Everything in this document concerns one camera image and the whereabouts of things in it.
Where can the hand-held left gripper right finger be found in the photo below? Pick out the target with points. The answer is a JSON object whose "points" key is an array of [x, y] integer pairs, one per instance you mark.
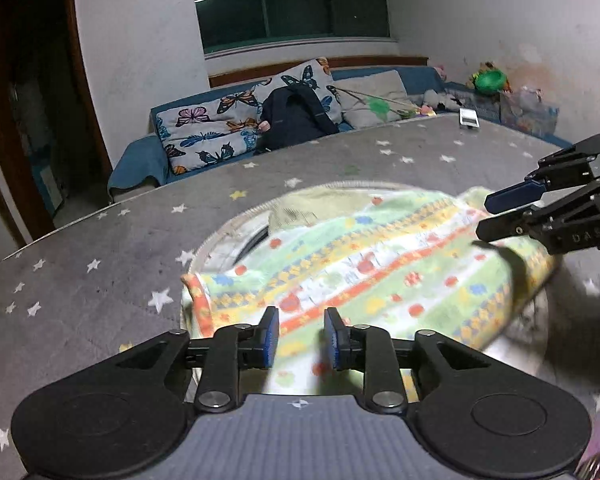
{"points": [[332, 337]]}

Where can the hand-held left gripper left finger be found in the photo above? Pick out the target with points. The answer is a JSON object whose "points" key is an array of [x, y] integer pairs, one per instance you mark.
{"points": [[269, 335]]}

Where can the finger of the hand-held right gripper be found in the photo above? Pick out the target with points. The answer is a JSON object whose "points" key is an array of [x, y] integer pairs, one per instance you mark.
{"points": [[515, 195], [510, 225]]}

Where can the patterned children's pajama shirt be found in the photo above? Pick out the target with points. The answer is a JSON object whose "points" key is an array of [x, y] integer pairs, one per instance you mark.
{"points": [[380, 270]]}

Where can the clear bag with bear print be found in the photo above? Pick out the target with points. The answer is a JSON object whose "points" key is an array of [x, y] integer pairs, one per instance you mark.
{"points": [[527, 115]]}

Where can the white handheld device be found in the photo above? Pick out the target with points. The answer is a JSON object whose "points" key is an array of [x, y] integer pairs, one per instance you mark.
{"points": [[469, 119]]}

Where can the round white-rimmed mat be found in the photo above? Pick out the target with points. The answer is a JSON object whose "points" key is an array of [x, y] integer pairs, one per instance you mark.
{"points": [[240, 245]]}

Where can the black and white plush toy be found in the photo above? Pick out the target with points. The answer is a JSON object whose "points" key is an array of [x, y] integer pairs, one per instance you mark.
{"points": [[445, 102]]}

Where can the green toy bowl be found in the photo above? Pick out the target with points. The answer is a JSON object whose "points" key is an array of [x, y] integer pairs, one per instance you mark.
{"points": [[490, 81]]}

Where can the yellow plush toy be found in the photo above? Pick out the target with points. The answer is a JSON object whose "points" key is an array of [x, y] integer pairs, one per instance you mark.
{"points": [[486, 66]]}

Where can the pink plush toy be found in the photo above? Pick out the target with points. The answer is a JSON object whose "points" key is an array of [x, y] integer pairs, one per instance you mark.
{"points": [[440, 71]]}

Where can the toy stick with green end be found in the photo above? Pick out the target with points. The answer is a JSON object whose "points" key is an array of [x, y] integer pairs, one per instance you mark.
{"points": [[380, 106]]}

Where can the beige cushion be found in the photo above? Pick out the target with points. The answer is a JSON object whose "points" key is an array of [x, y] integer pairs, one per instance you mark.
{"points": [[375, 87]]}

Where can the grey star-printed tablecloth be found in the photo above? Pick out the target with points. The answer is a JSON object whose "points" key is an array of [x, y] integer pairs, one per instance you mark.
{"points": [[105, 240]]}

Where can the black backpack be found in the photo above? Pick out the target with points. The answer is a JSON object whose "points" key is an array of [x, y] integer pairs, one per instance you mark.
{"points": [[290, 120]]}

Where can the butterfly-print cushion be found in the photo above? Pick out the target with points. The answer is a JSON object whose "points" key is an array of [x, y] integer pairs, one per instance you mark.
{"points": [[200, 130]]}

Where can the blue sofa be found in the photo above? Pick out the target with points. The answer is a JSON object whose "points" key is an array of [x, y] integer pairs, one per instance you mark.
{"points": [[135, 165]]}

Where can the blue and white cabinet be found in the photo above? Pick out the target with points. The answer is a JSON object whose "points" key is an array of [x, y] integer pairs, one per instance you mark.
{"points": [[47, 185]]}

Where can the green-framed window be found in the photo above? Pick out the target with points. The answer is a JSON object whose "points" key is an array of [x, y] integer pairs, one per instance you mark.
{"points": [[290, 0]]}

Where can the dark wooden door frame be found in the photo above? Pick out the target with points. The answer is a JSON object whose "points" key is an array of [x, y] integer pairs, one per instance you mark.
{"points": [[87, 110]]}

